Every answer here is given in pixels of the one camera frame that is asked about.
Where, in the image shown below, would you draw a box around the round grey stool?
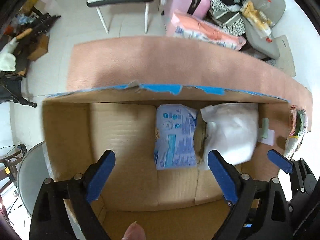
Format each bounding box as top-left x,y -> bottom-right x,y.
17,141 -> 52,216

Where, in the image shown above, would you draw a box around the pink packaged bedding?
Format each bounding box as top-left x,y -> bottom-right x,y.
166,12 -> 246,50

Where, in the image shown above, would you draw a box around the black white patterned bag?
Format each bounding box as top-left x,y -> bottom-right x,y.
209,0 -> 246,36

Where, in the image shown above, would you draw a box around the white goose plush toy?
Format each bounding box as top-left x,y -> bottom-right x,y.
0,28 -> 32,72

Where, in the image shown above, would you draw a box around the person's thumb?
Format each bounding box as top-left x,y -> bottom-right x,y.
122,222 -> 146,240

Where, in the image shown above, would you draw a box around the pink fuzzy rug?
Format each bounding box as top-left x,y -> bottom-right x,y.
66,36 -> 312,118

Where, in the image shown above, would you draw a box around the white plastic soft pack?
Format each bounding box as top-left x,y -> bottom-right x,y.
199,102 -> 259,170

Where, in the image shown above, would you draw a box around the black tripod stands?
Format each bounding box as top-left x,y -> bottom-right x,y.
1,13 -> 61,108

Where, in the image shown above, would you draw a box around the grey cushioned chair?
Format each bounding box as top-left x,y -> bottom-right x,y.
240,0 -> 286,60

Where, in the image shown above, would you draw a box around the small brown cardboard box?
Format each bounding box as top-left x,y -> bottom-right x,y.
27,34 -> 49,61

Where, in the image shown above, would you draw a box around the blue tissue pack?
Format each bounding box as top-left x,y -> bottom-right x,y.
153,104 -> 198,170

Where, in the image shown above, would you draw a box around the yellow items on chair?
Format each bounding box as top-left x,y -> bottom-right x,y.
240,0 -> 275,43

